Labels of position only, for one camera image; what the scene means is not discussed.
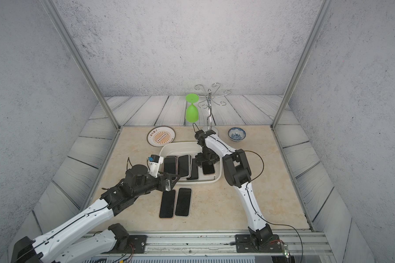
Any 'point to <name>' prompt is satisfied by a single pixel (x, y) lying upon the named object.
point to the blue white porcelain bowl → (236, 134)
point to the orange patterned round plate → (161, 135)
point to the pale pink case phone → (208, 168)
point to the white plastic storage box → (191, 148)
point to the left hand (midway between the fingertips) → (176, 177)
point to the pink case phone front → (184, 166)
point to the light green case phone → (184, 202)
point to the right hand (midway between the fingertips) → (208, 164)
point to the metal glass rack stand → (208, 99)
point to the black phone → (166, 210)
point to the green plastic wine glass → (192, 113)
